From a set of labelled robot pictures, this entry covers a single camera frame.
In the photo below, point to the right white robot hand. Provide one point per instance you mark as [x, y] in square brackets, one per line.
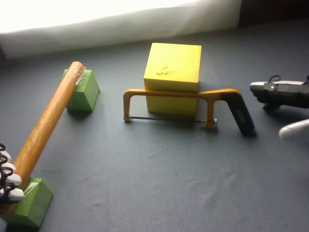
[287, 95]

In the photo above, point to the grey table cloth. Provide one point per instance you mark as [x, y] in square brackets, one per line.
[157, 174]

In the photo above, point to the yellow cube block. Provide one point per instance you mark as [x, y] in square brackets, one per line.
[172, 65]

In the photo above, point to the white curtain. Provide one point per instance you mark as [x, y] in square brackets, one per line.
[120, 24]

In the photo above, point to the green wedge support block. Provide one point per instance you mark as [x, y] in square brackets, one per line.
[31, 205]
[88, 94]

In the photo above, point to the round wooden rod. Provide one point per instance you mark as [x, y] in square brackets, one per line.
[48, 120]

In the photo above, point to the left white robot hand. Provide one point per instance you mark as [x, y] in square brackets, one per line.
[10, 175]

